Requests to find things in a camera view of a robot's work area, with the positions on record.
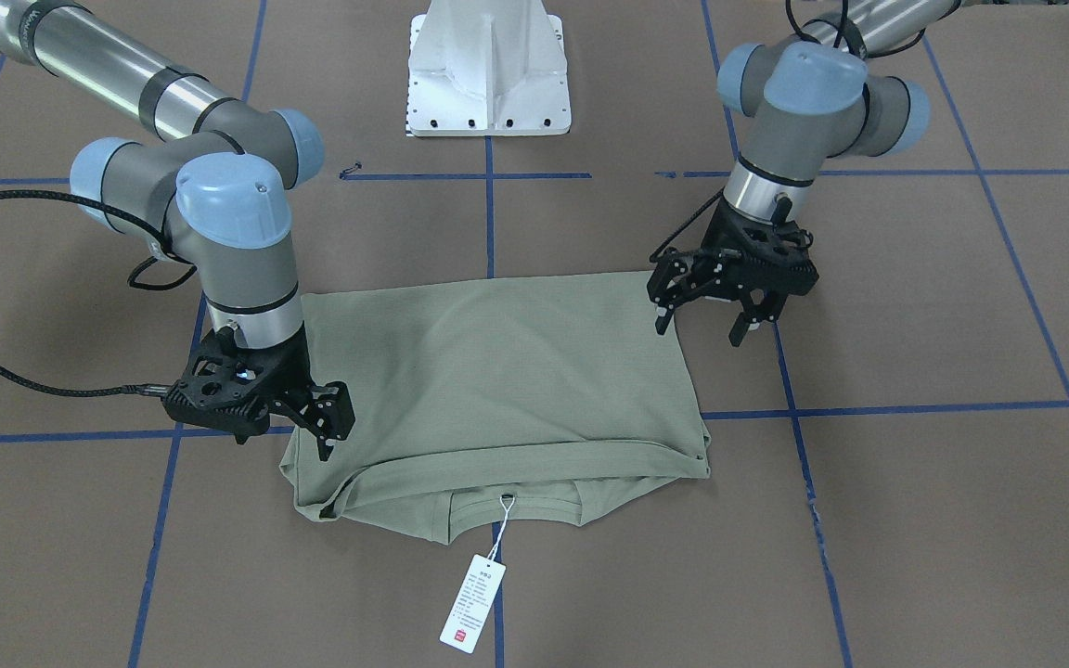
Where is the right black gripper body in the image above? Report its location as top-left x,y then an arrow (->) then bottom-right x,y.
161,327 -> 316,442

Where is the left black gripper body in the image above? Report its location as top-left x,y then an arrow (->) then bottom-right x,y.
702,199 -> 819,296

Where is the olive green long-sleeve shirt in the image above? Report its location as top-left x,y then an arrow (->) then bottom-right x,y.
280,271 -> 710,545

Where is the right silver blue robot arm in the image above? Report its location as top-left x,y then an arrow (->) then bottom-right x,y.
0,1 -> 355,461

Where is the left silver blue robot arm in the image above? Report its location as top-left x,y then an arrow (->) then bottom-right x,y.
648,1 -> 961,346

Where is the white paper hang tag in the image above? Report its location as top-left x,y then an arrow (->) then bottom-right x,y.
438,494 -> 516,654

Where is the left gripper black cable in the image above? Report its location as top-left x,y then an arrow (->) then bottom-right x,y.
650,190 -> 727,265

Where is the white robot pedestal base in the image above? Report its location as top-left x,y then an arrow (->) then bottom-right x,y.
405,1 -> 573,138

